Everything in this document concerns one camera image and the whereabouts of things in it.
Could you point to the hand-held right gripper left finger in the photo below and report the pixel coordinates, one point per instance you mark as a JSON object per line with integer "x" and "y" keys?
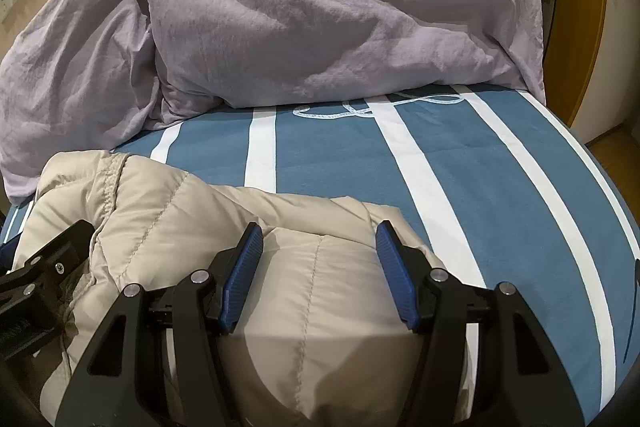
{"x": 240, "y": 282}

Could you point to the lavender duvet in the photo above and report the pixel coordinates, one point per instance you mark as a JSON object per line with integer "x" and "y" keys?
{"x": 75, "y": 72}

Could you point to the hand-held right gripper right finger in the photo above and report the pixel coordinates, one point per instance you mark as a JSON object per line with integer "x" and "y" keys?
{"x": 397, "y": 277}

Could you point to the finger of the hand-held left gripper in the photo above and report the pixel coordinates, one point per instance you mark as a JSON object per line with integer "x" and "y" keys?
{"x": 60, "y": 252}

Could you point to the blue white striped bed sheet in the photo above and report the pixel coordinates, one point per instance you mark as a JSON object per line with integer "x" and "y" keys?
{"x": 450, "y": 157}

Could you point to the beige puffer jacket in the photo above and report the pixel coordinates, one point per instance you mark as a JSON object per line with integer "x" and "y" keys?
{"x": 170, "y": 227}

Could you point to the wooden door frame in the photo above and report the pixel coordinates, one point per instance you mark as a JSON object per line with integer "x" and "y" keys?
{"x": 575, "y": 7}

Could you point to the lavender pillow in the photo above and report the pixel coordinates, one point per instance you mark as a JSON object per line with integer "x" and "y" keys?
{"x": 325, "y": 7}

